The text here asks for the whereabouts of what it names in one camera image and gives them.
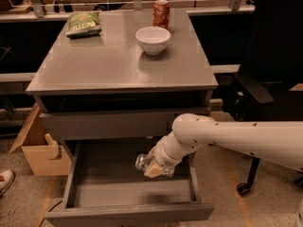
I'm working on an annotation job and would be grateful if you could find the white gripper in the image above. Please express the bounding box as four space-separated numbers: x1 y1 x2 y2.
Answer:
144 135 183 178

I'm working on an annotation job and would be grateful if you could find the silver blue redbull can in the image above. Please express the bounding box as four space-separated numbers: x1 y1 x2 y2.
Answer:
135 154 174 177

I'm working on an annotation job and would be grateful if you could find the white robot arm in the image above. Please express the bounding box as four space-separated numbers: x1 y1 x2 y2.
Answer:
136 113 303 178

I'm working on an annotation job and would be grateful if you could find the closed grey top drawer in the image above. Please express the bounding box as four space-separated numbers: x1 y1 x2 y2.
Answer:
41 108 210 141

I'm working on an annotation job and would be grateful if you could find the open grey middle drawer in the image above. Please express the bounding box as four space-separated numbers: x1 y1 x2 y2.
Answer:
45 139 214 227

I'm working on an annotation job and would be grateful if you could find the grey drawer cabinet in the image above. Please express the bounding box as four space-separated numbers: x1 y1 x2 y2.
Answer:
26 9 219 227

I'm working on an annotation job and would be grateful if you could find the orange soda can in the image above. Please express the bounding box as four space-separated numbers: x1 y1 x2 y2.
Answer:
153 0 169 29

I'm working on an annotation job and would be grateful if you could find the cardboard box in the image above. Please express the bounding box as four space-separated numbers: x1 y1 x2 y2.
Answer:
9 104 72 176

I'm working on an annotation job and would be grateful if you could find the white ceramic bowl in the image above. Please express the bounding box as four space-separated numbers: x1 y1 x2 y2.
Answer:
135 26 170 55

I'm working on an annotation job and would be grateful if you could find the black office chair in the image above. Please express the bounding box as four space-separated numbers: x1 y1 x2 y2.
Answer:
220 0 303 196

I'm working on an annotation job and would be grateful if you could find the white red shoe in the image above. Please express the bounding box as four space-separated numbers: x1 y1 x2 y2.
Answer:
0 169 15 196

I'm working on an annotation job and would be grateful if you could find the green chip bag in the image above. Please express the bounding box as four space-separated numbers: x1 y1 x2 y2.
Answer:
65 12 101 38

